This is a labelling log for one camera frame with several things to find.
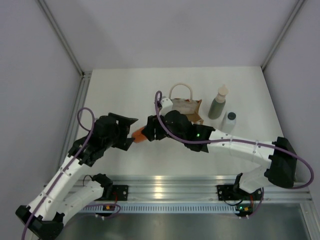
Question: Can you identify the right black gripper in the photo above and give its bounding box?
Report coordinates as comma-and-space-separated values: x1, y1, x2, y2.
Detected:
142, 110, 186, 144

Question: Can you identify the white slotted cable duct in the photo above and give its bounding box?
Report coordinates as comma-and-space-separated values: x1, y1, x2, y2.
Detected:
80, 203, 249, 214

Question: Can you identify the right aluminium frame post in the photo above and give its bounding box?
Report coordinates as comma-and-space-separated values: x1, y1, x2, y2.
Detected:
260, 0, 308, 72

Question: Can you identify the watermelon print canvas bag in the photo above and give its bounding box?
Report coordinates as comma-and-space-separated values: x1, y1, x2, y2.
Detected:
169, 82, 204, 125

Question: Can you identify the grey-green bottle beige cap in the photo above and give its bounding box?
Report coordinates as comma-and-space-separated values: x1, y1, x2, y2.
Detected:
208, 84, 229, 120

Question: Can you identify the white square bottle grey cap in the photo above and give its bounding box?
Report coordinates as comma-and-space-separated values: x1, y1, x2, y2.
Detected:
221, 111, 237, 134

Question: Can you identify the left aluminium frame post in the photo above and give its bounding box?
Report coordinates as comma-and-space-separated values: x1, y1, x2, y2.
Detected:
34, 0, 86, 76

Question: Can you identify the aluminium frame post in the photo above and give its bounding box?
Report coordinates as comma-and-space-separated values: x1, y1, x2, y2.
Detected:
34, 0, 86, 76
260, 0, 308, 72

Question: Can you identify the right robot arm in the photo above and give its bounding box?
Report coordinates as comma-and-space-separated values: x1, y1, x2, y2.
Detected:
142, 110, 297, 199

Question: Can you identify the dark blue pump bottle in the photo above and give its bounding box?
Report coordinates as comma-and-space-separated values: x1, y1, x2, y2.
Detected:
131, 126, 148, 143

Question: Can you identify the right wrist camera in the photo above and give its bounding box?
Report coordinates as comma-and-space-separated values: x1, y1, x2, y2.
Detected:
160, 97, 173, 115

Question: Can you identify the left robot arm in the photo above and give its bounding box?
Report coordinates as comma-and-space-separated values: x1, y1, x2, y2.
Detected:
15, 113, 137, 240

